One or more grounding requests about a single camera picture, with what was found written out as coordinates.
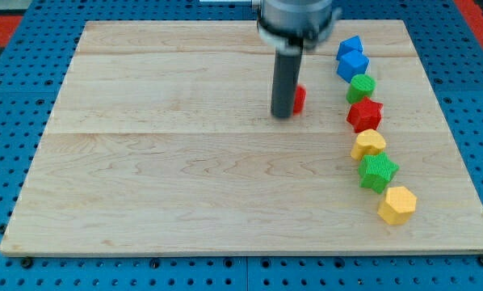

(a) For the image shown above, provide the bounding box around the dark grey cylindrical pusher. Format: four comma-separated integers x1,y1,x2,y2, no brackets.
271,39,303,119

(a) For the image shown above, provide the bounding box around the red circle block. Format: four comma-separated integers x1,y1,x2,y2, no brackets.
292,84,307,115

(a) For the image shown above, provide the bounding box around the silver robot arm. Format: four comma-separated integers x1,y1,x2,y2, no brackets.
253,0,342,119

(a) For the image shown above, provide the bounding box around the blue triangle block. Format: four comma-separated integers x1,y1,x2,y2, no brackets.
336,35,363,61

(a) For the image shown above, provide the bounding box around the blue cube block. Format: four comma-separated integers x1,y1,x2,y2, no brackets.
337,50,369,82

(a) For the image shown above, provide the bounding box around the green cylinder block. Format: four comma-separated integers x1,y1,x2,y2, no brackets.
346,74,376,104

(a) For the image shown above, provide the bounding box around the red star block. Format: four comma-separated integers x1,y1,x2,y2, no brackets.
346,96,384,133

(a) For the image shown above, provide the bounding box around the yellow heart block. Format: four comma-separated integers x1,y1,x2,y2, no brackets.
351,129,387,160

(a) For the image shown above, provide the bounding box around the green star block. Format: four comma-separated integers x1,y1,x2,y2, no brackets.
358,152,400,194

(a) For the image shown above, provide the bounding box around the light wooden board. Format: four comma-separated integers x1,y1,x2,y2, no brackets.
0,20,483,257

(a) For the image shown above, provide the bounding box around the yellow hexagon block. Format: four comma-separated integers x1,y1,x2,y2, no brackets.
377,186,418,226

